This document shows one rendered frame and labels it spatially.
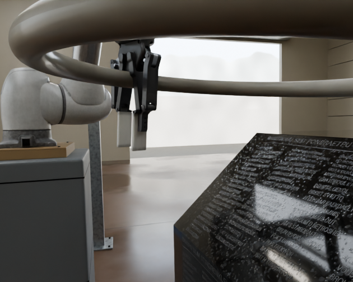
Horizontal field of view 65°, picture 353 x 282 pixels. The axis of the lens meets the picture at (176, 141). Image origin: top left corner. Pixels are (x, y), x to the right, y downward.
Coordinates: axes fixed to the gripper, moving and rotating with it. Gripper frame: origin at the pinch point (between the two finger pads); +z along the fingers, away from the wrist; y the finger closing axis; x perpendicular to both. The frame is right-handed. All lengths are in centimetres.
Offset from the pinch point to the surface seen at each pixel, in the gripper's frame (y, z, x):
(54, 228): -39, 33, -1
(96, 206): -135, 68, 62
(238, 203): 11.6, 15.2, 20.6
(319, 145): 24.2, 1.0, 27.6
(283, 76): -343, -117, 742
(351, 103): -190, -45, 841
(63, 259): -38, 43, 1
